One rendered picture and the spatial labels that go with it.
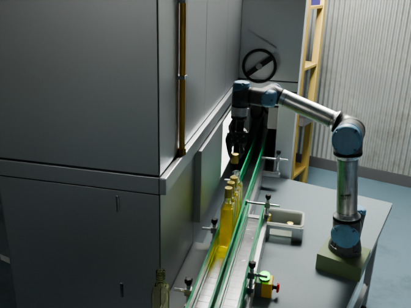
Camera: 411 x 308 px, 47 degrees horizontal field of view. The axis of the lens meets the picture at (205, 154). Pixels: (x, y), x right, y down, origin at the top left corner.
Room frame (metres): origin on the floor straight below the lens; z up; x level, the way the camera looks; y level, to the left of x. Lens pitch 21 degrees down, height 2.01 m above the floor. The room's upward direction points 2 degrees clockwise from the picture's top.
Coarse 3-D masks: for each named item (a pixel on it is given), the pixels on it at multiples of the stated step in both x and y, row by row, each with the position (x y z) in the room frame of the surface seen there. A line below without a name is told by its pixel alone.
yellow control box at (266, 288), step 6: (270, 276) 1.69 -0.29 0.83; (258, 282) 1.65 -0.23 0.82; (264, 282) 1.65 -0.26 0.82; (270, 282) 1.65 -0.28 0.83; (258, 288) 1.64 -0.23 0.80; (264, 288) 1.64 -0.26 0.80; (270, 288) 1.63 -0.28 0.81; (258, 294) 1.64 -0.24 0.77; (264, 294) 1.64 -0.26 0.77; (270, 294) 1.63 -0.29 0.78
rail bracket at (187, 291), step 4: (188, 280) 1.39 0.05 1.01; (192, 280) 1.40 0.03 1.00; (188, 284) 1.39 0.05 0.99; (176, 288) 1.41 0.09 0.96; (180, 288) 1.41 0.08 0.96; (188, 288) 1.39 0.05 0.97; (192, 288) 1.40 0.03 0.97; (184, 292) 1.39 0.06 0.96; (188, 292) 1.39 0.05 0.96; (188, 296) 1.39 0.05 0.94
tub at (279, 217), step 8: (264, 208) 2.28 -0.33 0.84; (272, 208) 2.28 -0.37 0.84; (280, 208) 2.28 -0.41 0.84; (272, 216) 2.28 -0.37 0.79; (280, 216) 2.27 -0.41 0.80; (288, 216) 2.26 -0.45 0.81; (296, 216) 2.25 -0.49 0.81; (304, 216) 2.20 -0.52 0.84; (272, 224) 2.12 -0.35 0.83; (280, 224) 2.11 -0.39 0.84; (288, 224) 2.11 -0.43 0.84; (296, 224) 2.24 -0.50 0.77
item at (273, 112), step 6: (252, 108) 3.22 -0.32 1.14; (270, 108) 3.04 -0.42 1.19; (276, 108) 3.03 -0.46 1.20; (270, 114) 3.04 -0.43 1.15; (276, 114) 3.03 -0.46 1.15; (246, 120) 3.09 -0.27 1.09; (270, 120) 3.04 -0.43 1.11; (276, 120) 3.03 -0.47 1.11; (246, 126) 3.09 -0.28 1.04; (270, 126) 3.04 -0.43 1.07; (276, 126) 3.03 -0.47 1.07
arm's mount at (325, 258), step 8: (328, 240) 2.00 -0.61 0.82; (320, 248) 1.92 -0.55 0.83; (320, 256) 1.86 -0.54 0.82; (328, 256) 1.85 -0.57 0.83; (336, 256) 1.86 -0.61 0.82; (360, 256) 1.87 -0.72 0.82; (368, 256) 1.91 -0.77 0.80; (320, 264) 1.86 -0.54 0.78; (328, 264) 1.84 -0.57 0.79; (336, 264) 1.82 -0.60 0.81; (344, 264) 1.81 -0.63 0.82; (352, 264) 1.80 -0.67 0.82; (360, 264) 1.81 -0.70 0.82; (328, 272) 1.84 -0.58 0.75; (336, 272) 1.82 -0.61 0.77; (344, 272) 1.80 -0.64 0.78; (352, 272) 1.79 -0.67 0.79; (360, 272) 1.77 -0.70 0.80
